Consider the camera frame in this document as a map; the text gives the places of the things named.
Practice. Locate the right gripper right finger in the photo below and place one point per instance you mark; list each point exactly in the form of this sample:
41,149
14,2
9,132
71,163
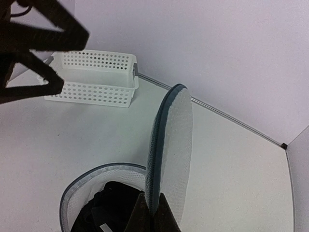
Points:
164,220

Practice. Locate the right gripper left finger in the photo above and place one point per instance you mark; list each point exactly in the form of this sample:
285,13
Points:
140,219

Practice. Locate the black bra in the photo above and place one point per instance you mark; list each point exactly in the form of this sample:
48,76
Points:
109,210

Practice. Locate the white mesh laundry bag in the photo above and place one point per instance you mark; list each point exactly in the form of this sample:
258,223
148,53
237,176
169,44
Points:
167,169

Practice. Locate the white perforated plastic basket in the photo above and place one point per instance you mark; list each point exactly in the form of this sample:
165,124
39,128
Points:
96,77

